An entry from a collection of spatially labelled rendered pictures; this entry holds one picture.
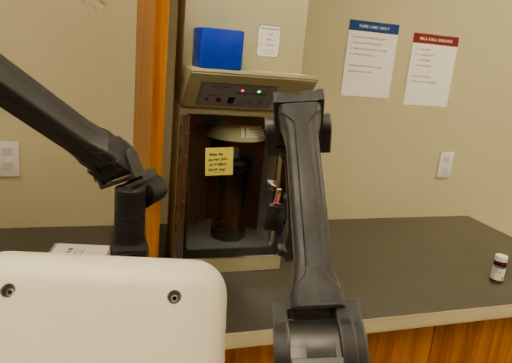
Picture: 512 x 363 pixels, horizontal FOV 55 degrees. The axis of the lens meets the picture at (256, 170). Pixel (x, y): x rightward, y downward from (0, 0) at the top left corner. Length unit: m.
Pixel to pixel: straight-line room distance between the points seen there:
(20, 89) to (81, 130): 0.12
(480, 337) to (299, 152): 1.06
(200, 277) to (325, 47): 1.51
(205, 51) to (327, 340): 0.77
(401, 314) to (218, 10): 0.89
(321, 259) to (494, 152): 1.84
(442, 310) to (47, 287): 1.16
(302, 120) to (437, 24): 1.44
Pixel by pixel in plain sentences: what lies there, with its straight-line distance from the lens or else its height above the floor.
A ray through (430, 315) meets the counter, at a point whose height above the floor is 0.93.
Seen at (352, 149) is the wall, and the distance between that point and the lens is 1.96.
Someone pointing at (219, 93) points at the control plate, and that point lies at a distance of 1.21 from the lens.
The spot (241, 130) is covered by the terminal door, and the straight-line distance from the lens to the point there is 1.29.
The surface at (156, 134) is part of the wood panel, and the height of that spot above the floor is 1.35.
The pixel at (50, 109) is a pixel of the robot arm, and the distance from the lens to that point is 0.82.
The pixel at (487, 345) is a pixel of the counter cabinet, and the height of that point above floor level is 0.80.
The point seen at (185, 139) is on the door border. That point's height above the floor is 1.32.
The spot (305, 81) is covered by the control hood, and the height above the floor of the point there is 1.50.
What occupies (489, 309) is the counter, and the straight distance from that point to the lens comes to 1.53.
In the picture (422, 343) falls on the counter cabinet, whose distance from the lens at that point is 1.48.
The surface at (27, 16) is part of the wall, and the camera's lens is 1.67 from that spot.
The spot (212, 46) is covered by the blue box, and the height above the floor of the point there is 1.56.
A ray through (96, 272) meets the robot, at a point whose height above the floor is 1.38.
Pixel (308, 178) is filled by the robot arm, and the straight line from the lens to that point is 0.65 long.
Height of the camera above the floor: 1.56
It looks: 14 degrees down
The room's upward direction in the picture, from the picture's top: 5 degrees clockwise
